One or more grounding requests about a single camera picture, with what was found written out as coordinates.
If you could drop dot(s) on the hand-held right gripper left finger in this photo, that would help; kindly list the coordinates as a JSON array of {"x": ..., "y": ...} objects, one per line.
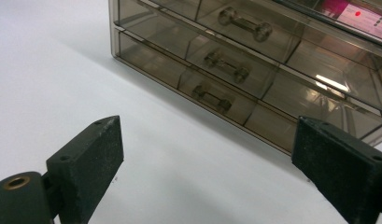
[{"x": 86, "y": 161}]

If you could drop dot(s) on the smoky clear drawer organizer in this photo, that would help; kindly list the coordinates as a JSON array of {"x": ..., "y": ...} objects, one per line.
[{"x": 113, "y": 37}]

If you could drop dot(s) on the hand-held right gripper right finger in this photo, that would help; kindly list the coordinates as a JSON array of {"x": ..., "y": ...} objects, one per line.
[{"x": 341, "y": 168}]

